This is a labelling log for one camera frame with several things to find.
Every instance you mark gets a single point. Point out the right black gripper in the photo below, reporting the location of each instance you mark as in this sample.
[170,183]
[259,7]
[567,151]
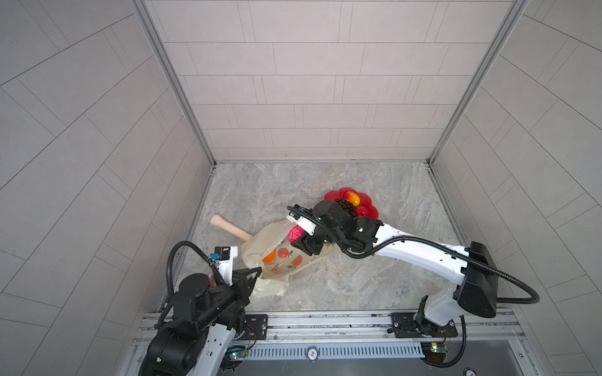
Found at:
[306,240]

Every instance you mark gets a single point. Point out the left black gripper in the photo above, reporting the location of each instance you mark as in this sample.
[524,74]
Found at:
[241,291]

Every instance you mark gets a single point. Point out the black grape bunch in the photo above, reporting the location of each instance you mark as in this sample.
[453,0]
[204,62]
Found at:
[346,205]

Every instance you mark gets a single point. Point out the orange tangerine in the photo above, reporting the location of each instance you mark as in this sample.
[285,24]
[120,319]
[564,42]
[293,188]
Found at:
[270,257]

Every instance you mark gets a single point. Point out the red apple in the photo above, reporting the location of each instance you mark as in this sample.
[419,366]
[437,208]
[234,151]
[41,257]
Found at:
[361,211]

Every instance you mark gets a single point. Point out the yellow red mango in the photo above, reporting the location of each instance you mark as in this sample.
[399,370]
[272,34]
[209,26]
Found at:
[353,198]

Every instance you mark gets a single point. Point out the cream plastic fruit bag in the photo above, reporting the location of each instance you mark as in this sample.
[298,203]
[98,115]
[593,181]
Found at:
[288,261]

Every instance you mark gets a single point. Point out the pink dragon fruit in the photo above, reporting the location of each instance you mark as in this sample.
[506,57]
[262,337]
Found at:
[295,233]

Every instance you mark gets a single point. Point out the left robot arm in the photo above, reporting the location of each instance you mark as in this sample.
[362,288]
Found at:
[178,349]

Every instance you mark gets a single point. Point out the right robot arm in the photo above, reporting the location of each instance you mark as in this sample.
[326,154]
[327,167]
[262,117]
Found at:
[472,285]

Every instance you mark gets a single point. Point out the red flower-shaped plate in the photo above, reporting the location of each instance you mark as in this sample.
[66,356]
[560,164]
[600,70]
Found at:
[366,200]

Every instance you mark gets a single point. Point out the beige rolling pin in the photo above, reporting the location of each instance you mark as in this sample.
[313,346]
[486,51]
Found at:
[218,221]

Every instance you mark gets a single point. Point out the left circuit board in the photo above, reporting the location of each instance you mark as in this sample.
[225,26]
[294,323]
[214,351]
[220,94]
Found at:
[235,354]

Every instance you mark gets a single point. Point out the circuit board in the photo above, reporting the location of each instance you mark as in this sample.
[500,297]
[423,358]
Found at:
[235,354]
[434,352]

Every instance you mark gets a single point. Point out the right circuit board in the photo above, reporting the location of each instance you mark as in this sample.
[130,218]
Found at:
[434,352]

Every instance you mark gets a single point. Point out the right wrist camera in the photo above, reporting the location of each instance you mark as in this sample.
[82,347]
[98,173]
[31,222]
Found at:
[302,218]

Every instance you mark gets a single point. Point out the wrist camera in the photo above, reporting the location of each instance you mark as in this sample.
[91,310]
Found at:
[302,218]
[221,254]

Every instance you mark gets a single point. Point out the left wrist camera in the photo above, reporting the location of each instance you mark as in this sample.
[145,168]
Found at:
[221,254]

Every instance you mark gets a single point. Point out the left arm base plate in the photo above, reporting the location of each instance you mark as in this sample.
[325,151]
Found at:
[254,328]

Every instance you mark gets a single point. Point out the aluminium mounting rail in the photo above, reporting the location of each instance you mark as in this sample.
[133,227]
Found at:
[371,326]

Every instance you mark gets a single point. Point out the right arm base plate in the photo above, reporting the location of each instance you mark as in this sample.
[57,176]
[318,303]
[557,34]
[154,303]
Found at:
[404,325]

